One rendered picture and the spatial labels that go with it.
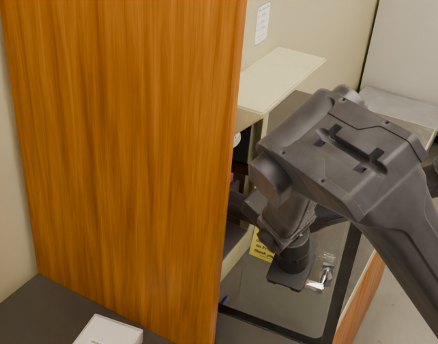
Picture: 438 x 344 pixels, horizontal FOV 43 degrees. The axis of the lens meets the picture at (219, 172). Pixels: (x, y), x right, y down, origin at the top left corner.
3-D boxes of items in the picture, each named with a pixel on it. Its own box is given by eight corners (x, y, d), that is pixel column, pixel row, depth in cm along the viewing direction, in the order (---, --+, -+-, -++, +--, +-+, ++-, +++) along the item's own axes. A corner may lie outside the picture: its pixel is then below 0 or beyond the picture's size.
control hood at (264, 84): (200, 145, 104) (203, 95, 99) (272, 87, 128) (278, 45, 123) (256, 164, 100) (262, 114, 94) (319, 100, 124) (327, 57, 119)
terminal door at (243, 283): (200, 302, 128) (211, 153, 106) (330, 351, 118) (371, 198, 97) (198, 304, 127) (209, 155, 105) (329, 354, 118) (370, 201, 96)
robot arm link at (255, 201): (269, 246, 82) (311, 207, 84) (220, 196, 88) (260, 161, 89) (280, 269, 93) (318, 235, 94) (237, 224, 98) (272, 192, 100)
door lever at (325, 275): (284, 265, 111) (286, 255, 110) (331, 280, 108) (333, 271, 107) (276, 282, 107) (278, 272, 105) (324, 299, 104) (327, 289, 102)
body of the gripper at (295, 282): (265, 282, 99) (263, 265, 93) (285, 233, 103) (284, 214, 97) (300, 294, 97) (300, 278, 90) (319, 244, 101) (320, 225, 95)
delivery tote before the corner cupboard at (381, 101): (337, 146, 396) (346, 104, 378) (357, 124, 427) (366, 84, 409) (422, 174, 371) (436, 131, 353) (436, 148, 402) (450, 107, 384)
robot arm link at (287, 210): (287, 200, 45) (381, 115, 47) (240, 151, 47) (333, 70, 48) (272, 261, 87) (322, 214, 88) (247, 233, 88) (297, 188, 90)
